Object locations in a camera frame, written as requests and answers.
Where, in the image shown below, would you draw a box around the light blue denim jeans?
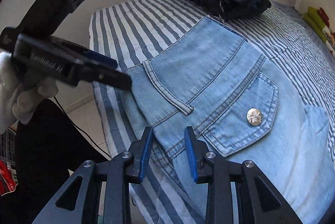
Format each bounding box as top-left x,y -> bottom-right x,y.
121,17 -> 334,223

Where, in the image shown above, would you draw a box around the black sleeved left forearm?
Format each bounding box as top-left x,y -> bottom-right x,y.
1,99 -> 107,223

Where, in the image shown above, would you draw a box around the white gloved left hand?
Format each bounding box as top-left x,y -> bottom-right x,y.
0,52 -> 58,134

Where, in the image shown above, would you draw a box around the blue white striped bedspread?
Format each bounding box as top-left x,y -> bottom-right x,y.
90,0 -> 334,223

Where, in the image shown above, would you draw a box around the red patterned object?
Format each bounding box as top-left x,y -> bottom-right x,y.
0,160 -> 18,196

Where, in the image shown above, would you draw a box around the green folded blanket upper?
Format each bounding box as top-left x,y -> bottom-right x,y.
306,6 -> 335,57

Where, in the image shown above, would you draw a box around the red white folded blanket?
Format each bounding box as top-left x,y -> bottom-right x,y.
317,7 -> 330,29

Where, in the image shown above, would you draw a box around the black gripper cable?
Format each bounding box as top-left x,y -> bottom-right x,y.
53,95 -> 112,159

